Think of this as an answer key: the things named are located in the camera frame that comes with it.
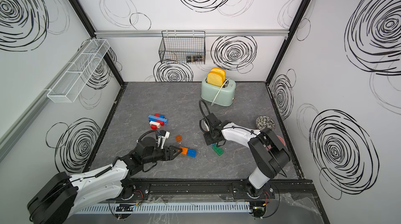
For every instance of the speckled plate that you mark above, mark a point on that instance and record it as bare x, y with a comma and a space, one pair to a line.
263, 122

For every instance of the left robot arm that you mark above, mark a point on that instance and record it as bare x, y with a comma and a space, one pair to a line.
64, 195

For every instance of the yellow toast slice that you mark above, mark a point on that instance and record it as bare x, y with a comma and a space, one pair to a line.
215, 79
219, 71

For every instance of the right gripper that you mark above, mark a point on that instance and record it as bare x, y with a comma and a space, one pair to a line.
207, 139

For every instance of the white cable duct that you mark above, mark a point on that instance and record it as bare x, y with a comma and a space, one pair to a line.
168, 208

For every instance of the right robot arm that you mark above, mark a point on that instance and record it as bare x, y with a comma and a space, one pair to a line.
269, 152

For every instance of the black wire basket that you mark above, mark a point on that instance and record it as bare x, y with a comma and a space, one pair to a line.
177, 45

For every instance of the pink cup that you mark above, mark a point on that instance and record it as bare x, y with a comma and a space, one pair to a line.
282, 140

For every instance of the mint green toaster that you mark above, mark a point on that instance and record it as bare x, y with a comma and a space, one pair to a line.
222, 96

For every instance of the brown square brick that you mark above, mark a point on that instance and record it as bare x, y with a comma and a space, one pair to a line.
178, 138

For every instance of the white rectangular brick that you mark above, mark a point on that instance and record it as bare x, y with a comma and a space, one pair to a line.
155, 123

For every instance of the green flat brick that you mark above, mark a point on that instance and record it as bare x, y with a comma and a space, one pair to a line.
219, 151

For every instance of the white wire shelf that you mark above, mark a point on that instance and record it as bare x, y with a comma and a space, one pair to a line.
88, 69

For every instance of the light blue long brick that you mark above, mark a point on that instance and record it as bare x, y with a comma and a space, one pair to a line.
157, 118

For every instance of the orange rectangular brick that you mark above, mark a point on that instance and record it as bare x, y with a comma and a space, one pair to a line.
184, 151

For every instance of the yellow toast slice back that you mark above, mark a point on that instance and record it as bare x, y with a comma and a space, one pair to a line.
219, 71

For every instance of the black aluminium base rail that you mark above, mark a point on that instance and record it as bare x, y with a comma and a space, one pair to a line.
239, 189

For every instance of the dark object in basket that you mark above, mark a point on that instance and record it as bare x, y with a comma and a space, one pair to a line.
195, 59

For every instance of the blue square brick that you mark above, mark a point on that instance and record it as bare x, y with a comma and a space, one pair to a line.
191, 153

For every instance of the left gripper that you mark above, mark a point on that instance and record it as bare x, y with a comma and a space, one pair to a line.
170, 156

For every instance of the yellow toast slice front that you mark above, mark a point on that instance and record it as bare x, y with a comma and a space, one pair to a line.
215, 79

